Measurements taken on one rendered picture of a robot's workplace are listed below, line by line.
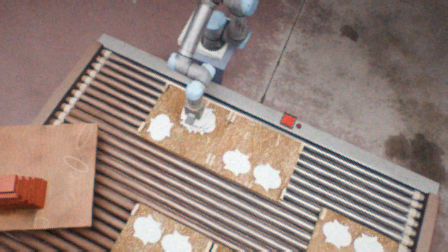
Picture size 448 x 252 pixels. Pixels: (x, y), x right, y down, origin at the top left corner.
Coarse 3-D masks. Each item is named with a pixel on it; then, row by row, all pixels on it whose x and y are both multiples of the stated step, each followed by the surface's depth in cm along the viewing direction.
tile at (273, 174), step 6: (258, 168) 184; (264, 168) 184; (270, 168) 184; (258, 174) 183; (264, 174) 183; (270, 174) 183; (276, 174) 183; (258, 180) 181; (264, 180) 182; (270, 180) 182; (276, 180) 182; (264, 186) 180; (270, 186) 181; (276, 186) 181
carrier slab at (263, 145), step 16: (240, 128) 193; (256, 128) 194; (224, 144) 189; (240, 144) 190; (256, 144) 190; (272, 144) 191; (288, 144) 191; (256, 160) 187; (272, 160) 187; (288, 160) 187; (224, 176) 183; (240, 176) 183; (288, 176) 184; (272, 192) 180
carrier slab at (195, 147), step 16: (160, 96) 199; (176, 96) 199; (160, 112) 195; (176, 112) 195; (224, 112) 197; (176, 128) 192; (224, 128) 193; (160, 144) 188; (176, 144) 188; (192, 144) 188; (208, 144) 189; (192, 160) 185
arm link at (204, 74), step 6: (192, 66) 166; (198, 66) 166; (204, 66) 167; (210, 66) 167; (192, 72) 165; (198, 72) 165; (204, 72) 165; (210, 72) 166; (192, 78) 167; (198, 78) 164; (204, 78) 164; (210, 78) 167; (204, 84) 164
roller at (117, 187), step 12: (96, 180) 181; (108, 180) 180; (120, 192) 179; (132, 192) 179; (144, 204) 177; (156, 204) 177; (168, 216) 175; (180, 216) 175; (192, 228) 173; (204, 228) 174; (216, 240) 172; (228, 240) 172
